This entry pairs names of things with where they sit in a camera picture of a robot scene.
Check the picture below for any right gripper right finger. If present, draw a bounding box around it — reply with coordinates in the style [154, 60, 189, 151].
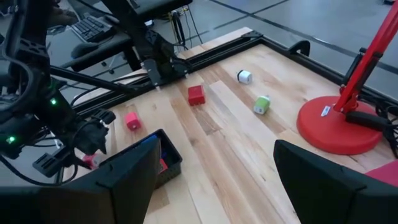
[272, 139, 398, 224]

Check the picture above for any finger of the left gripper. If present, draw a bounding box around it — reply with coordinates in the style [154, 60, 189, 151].
[92, 108, 117, 126]
[32, 148, 74, 179]

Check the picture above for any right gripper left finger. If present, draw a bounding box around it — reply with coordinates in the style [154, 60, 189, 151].
[0, 136, 163, 224]

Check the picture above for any pink cube charger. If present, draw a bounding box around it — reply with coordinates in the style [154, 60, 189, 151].
[82, 153, 102, 170]

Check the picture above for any pink charger with metal plug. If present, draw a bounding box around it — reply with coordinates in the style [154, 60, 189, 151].
[124, 111, 142, 132]

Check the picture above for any blue pocket calculator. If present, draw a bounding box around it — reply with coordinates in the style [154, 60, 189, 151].
[140, 134, 159, 146]

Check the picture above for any red cube charger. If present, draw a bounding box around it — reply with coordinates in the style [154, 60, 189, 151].
[187, 84, 206, 107]

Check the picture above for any green cube charger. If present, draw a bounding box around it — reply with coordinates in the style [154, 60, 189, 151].
[252, 95, 271, 116]

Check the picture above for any white cube charger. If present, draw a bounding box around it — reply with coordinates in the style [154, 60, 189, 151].
[236, 69, 254, 85]

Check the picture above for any black mesh basket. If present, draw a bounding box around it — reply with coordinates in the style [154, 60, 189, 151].
[98, 128, 183, 191]

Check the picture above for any pink translucent bin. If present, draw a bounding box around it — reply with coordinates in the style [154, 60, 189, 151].
[364, 159, 398, 188]

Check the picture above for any black desk surface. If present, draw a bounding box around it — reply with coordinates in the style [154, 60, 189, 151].
[46, 29, 133, 73]

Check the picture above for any red desk lamp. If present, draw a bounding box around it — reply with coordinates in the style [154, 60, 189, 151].
[296, 0, 398, 156]

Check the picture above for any black keyboard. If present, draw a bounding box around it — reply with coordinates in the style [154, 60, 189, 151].
[70, 14, 115, 44]

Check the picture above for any black lamp cable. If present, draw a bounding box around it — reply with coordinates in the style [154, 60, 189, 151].
[344, 105, 398, 158]

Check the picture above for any black aluminium table frame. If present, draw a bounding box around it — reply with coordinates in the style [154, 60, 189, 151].
[49, 29, 398, 125]

